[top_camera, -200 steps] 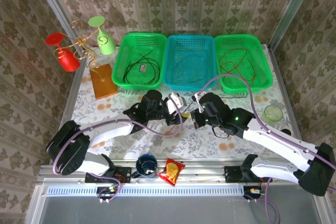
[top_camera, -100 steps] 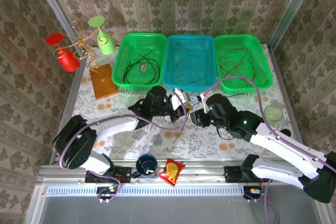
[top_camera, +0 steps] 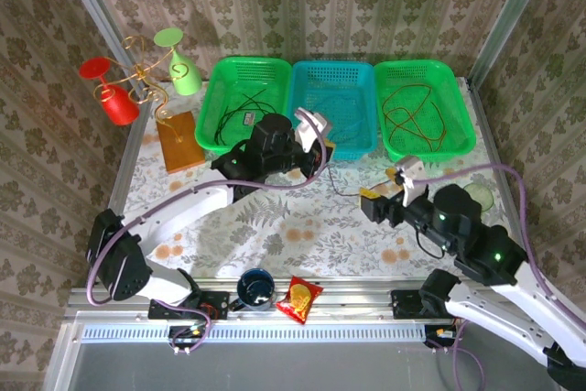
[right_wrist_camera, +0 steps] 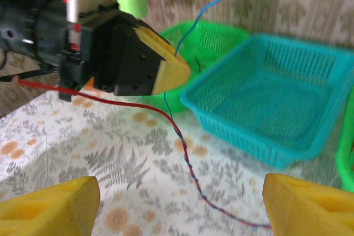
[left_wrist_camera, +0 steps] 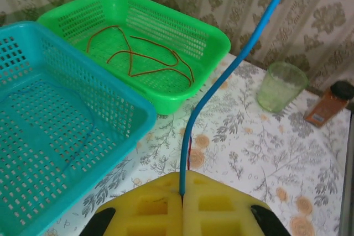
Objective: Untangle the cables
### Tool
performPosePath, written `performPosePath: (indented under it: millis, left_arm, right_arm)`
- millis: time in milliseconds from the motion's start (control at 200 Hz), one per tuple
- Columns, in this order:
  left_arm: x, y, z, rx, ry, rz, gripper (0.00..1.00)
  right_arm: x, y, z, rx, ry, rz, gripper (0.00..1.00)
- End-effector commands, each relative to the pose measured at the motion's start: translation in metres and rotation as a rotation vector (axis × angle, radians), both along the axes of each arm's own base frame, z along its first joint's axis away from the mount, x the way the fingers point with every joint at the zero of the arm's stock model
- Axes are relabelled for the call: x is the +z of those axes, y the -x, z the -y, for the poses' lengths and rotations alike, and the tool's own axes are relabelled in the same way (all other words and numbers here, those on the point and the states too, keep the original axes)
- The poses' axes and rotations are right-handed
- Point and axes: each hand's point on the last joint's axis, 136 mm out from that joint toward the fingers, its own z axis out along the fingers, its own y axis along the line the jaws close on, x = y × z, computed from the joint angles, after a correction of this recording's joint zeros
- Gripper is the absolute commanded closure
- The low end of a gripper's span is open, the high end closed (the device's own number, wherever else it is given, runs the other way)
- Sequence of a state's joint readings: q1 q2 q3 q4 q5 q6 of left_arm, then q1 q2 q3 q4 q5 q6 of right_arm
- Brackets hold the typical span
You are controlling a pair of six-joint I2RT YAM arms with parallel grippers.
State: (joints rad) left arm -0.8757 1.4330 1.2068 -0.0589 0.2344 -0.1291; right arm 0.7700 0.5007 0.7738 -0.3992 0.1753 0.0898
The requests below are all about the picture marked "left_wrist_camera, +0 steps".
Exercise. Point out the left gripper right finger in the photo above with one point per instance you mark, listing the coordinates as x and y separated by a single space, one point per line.
215 194

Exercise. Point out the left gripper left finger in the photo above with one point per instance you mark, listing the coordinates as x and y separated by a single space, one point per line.
155 191

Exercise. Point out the floral tablecloth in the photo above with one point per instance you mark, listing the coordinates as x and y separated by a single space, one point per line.
262 150

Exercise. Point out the green plastic basket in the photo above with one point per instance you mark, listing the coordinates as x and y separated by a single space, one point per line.
166 100

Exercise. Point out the blue plastic basket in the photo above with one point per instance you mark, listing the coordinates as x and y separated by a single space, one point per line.
83 109

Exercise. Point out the green transparent cup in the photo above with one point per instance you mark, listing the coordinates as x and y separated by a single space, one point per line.
279 89

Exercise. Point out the brown spice bottle black cap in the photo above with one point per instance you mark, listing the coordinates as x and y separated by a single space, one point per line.
323 109

